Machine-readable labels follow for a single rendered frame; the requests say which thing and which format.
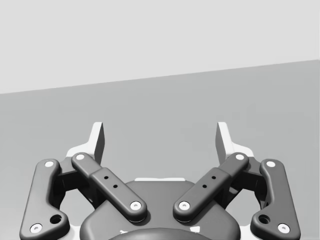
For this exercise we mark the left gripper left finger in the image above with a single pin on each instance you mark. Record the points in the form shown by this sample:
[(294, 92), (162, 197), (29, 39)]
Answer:
[(105, 180)]

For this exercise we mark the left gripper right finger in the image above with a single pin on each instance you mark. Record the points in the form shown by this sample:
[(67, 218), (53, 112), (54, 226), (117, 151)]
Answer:
[(215, 180)]

